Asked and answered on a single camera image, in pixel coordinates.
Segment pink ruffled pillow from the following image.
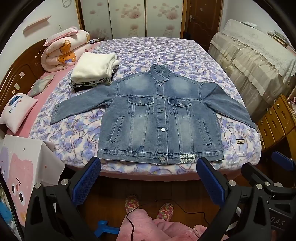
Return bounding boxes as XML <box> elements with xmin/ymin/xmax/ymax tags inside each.
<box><xmin>44</xmin><ymin>26</ymin><xmax>79</xmax><ymax>45</ymax></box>

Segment blue denim jacket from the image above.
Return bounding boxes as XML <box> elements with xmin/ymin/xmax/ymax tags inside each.
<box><xmin>50</xmin><ymin>64</ymin><xmax>258</xmax><ymax>164</ymax></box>

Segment small white printed cushion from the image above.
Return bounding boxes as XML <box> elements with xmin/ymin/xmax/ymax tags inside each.
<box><xmin>0</xmin><ymin>93</ymin><xmax>38</xmax><ymax>134</ymax></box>

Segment black cable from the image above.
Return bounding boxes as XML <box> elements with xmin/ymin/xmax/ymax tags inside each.
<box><xmin>126</xmin><ymin>200</ymin><xmax>210</xmax><ymax>241</ymax></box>

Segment rolled bear print quilt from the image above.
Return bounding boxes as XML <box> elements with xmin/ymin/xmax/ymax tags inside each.
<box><xmin>41</xmin><ymin>30</ymin><xmax>93</xmax><ymax>72</ymax></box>

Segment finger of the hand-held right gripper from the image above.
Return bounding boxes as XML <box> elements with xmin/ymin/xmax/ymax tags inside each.
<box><xmin>271</xmin><ymin>151</ymin><xmax>296</xmax><ymax>173</ymax></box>
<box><xmin>241</xmin><ymin>162</ymin><xmax>281</xmax><ymax>194</ymax></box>

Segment pink bed sheet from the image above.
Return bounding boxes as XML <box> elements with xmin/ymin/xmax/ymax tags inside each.
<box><xmin>6</xmin><ymin>42</ymin><xmax>232</xmax><ymax>181</ymax></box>

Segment purple cat print blanket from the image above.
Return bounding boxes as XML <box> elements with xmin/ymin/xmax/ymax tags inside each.
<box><xmin>29</xmin><ymin>37</ymin><xmax>263</xmax><ymax>173</ymax></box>

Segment pink cartoon cardboard box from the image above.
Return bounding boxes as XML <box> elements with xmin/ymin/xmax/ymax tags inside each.
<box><xmin>0</xmin><ymin>134</ymin><xmax>65</xmax><ymax>227</ymax></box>

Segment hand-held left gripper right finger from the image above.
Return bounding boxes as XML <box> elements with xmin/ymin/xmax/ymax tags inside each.
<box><xmin>196</xmin><ymin>157</ymin><xmax>272</xmax><ymax>241</ymax></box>

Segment black and white patterned cloth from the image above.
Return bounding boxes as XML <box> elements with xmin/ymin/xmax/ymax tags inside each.
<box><xmin>69</xmin><ymin>65</ymin><xmax>119</xmax><ymax>92</ymax></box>

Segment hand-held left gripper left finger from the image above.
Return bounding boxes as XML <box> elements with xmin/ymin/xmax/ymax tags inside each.
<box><xmin>24</xmin><ymin>157</ymin><xmax>101</xmax><ymax>241</ymax></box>

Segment wooden drawer cabinet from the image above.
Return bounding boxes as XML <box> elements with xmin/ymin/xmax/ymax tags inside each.
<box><xmin>256</xmin><ymin>94</ymin><xmax>296</xmax><ymax>149</ymax></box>

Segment person's pink fleece clothing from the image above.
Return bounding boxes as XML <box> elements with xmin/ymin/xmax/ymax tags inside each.
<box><xmin>119</xmin><ymin>207</ymin><xmax>208</xmax><ymax>241</ymax></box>

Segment knitted colourful slipper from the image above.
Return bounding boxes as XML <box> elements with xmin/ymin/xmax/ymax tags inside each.
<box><xmin>156</xmin><ymin>203</ymin><xmax>174</xmax><ymax>220</ymax></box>
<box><xmin>125</xmin><ymin>195</ymin><xmax>140</xmax><ymax>214</ymax></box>

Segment folded white fleece cloth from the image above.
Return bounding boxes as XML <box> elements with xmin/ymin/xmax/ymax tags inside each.
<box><xmin>70</xmin><ymin>52</ymin><xmax>120</xmax><ymax>83</ymax></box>

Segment blue plastic object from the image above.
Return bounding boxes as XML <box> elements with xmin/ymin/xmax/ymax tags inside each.
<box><xmin>94</xmin><ymin>220</ymin><xmax>121</xmax><ymax>238</ymax></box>

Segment pink wall shelf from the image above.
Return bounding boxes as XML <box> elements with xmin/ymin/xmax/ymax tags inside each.
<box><xmin>23</xmin><ymin>16</ymin><xmax>52</xmax><ymax>33</ymax></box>

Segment beige lace covered furniture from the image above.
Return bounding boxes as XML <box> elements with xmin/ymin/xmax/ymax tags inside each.
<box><xmin>208</xmin><ymin>19</ymin><xmax>296</xmax><ymax>112</ymax></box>

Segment brown wooden headboard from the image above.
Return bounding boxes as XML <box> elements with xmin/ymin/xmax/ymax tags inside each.
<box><xmin>0</xmin><ymin>38</ymin><xmax>48</xmax><ymax>112</ymax></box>

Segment brown wooden door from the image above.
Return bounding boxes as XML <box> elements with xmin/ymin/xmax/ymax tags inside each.
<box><xmin>185</xmin><ymin>0</ymin><xmax>223</xmax><ymax>45</ymax></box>

